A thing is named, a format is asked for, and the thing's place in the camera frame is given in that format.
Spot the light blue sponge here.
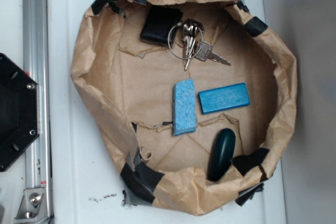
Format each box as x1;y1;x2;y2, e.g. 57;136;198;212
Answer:
173;79;197;136

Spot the brown paper bin liner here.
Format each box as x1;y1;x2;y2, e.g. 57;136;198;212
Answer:
71;0;298;216

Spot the single silver key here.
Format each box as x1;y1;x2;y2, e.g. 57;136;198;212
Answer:
194;41;231;66

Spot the blue wooden block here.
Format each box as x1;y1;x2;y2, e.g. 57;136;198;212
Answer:
198;83;250;114

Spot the black folded wallet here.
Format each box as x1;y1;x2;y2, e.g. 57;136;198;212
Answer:
140;5;183;47

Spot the dark green oval object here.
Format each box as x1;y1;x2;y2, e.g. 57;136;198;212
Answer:
207;128;236;182

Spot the silver key ring bunch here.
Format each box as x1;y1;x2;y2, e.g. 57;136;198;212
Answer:
167;18;205;71

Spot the aluminium extrusion rail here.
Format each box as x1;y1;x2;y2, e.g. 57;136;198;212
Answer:
23;0;54;223

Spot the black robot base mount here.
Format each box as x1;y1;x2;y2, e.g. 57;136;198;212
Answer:
1;54;39;172

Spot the metal corner bracket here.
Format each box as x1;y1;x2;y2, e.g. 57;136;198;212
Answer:
14;188;48;223

